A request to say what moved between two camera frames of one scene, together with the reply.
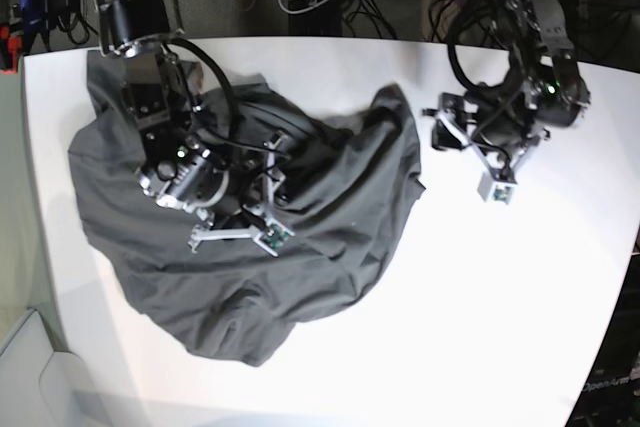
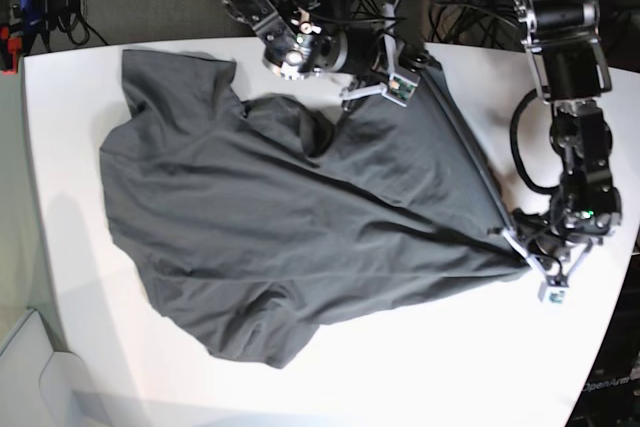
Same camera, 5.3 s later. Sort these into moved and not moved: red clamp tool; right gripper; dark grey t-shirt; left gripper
Moved: right gripper; left gripper; dark grey t-shirt
Not moved: red clamp tool
